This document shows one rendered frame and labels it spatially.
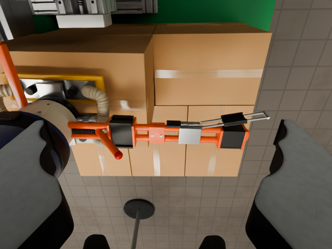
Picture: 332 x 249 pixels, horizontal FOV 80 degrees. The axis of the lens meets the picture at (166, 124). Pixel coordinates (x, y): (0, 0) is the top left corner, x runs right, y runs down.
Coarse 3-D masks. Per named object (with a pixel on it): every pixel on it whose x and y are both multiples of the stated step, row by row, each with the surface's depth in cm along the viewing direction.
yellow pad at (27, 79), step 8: (24, 80) 67; (32, 80) 67; (40, 80) 67; (48, 80) 67; (56, 80) 67; (64, 80) 67; (72, 80) 67; (80, 80) 67; (88, 80) 67; (96, 80) 67; (24, 88) 68; (32, 88) 66; (64, 88) 68; (72, 88) 66; (80, 88) 68; (104, 88) 70; (32, 96) 70; (72, 96) 67; (80, 96) 70
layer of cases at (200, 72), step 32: (64, 32) 110; (96, 32) 108; (128, 32) 106; (160, 32) 105; (192, 32) 103; (224, 32) 102; (256, 32) 100; (160, 64) 108; (192, 64) 107; (224, 64) 107; (256, 64) 107; (160, 96) 117; (192, 96) 117; (224, 96) 117; (256, 96) 116; (96, 160) 145; (128, 160) 144; (160, 160) 144; (192, 160) 143; (224, 160) 142
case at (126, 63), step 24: (24, 48) 70; (48, 48) 70; (72, 48) 71; (96, 48) 71; (120, 48) 72; (144, 48) 72; (0, 72) 70; (24, 72) 70; (48, 72) 70; (72, 72) 70; (96, 72) 70; (120, 72) 70; (144, 72) 70; (120, 96) 74; (144, 96) 74; (144, 120) 80; (144, 144) 86
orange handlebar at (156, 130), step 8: (0, 48) 50; (0, 56) 51; (8, 56) 52; (8, 64) 53; (8, 72) 54; (16, 72) 56; (8, 80) 55; (16, 80) 56; (16, 88) 56; (16, 96) 57; (24, 96) 59; (24, 104) 59; (80, 128) 63; (88, 128) 63; (96, 128) 63; (104, 128) 63; (136, 128) 63; (144, 128) 63; (152, 128) 62; (160, 128) 62; (168, 128) 63; (176, 128) 63; (208, 128) 63; (216, 128) 63; (72, 136) 65; (80, 136) 65; (88, 136) 65; (96, 136) 65; (136, 136) 65; (144, 136) 65; (152, 136) 63; (160, 136) 63; (168, 136) 65; (176, 136) 65; (208, 136) 66; (216, 136) 66; (248, 136) 64
